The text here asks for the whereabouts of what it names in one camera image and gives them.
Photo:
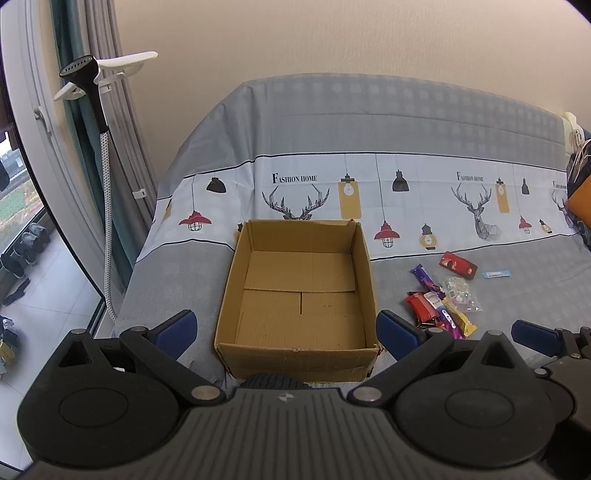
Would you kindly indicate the orange cushion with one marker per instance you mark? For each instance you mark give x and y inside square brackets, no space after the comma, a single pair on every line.
[579,203]

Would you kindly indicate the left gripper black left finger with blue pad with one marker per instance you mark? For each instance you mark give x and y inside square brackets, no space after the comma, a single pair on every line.
[100,403]

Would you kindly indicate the dark red snack packet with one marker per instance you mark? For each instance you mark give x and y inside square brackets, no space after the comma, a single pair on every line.
[458,265]

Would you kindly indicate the small light blue packet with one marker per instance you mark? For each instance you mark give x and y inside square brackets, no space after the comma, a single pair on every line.
[497,274]

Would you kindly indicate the grey deer-print sofa cover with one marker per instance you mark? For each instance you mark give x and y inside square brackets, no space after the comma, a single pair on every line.
[424,167]

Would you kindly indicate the grey green curtain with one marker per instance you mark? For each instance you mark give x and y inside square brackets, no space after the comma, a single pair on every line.
[90,27]

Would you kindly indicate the purple candy bar wrapper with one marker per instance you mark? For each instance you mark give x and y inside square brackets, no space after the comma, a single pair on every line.
[427,281]

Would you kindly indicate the yellow snack bar wrapper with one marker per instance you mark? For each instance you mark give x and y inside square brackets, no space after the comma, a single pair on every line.
[466,326]

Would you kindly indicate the garment steamer with hose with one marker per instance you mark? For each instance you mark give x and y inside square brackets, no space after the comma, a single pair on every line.
[92,77]

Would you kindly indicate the red chocolate bar wrapper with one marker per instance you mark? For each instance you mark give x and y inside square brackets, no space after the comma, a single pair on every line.
[426,315]

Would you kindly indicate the clear bag of candies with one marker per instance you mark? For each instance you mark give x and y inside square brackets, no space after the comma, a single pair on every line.
[460,293]

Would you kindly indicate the brown cardboard box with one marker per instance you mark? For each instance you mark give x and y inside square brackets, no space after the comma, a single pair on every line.
[300,300]

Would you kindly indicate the shoes on balcony floor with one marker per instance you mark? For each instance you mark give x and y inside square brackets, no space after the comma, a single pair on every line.
[32,242]

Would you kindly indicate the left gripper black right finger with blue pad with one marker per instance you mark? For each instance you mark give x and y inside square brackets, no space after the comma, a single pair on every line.
[468,403]

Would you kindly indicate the white window frame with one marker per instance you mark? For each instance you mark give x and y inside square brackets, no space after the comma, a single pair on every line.
[31,72]

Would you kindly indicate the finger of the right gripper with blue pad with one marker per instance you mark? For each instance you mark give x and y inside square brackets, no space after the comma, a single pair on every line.
[541,339]

